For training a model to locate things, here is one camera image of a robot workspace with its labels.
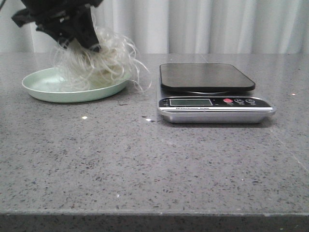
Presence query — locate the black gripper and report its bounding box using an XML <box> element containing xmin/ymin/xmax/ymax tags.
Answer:
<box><xmin>12</xmin><ymin>0</ymin><xmax>102</xmax><ymax>52</ymax></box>

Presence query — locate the white pleated curtain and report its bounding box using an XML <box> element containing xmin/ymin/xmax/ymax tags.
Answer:
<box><xmin>0</xmin><ymin>0</ymin><xmax>309</xmax><ymax>55</ymax></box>

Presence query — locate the white vermicelli noodle bundle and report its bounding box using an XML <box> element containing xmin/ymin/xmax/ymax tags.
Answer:
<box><xmin>53</xmin><ymin>27</ymin><xmax>152</xmax><ymax>92</ymax></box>

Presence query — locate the silver black kitchen scale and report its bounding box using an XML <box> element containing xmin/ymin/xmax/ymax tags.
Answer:
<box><xmin>157</xmin><ymin>63</ymin><xmax>276</xmax><ymax>124</ymax></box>

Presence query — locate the light green round plate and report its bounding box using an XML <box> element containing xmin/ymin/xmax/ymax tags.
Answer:
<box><xmin>22</xmin><ymin>68</ymin><xmax>128</xmax><ymax>103</ymax></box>

